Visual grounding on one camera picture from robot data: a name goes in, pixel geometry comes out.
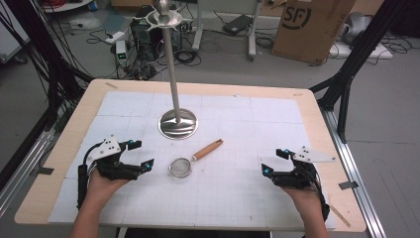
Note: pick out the grey rounded device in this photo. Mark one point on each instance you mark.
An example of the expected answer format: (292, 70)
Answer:
(358, 24)

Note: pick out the white box with green display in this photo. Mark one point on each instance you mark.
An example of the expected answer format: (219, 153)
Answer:
(121, 53)

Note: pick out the aluminium rail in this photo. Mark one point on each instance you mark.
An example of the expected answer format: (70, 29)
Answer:
(353, 172)
(23, 172)

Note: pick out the brown cardboard box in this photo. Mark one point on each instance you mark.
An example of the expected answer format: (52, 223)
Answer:
(307, 33)

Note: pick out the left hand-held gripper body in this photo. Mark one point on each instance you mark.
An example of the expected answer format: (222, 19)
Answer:
(110, 167)

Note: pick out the black tape piece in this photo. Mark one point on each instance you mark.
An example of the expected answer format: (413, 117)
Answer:
(348, 185)
(45, 171)

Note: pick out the person's right hand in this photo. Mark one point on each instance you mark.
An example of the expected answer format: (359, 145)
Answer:
(303, 198)

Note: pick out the tall metal stand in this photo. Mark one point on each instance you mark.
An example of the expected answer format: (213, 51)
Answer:
(176, 124)

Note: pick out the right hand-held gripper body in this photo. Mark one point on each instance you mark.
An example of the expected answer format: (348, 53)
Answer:
(302, 168)

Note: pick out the white grid mat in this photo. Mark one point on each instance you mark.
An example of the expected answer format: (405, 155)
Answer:
(214, 198)

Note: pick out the black computer tower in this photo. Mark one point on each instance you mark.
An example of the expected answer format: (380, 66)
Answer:
(145, 39)

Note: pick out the white power strip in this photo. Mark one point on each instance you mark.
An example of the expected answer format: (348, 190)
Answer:
(115, 37)

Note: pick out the person's left hand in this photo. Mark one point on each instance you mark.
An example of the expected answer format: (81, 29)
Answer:
(104, 186)

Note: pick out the white stand legs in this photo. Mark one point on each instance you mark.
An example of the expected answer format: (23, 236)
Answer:
(252, 33)

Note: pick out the thin wooden stick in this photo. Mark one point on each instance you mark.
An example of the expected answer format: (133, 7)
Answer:
(340, 215)

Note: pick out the black metal frame stand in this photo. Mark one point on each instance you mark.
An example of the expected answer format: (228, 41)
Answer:
(350, 66)
(49, 66)

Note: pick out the flat black device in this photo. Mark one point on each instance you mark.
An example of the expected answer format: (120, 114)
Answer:
(237, 24)

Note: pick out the white foam board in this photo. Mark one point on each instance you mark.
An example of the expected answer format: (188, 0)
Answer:
(363, 51)

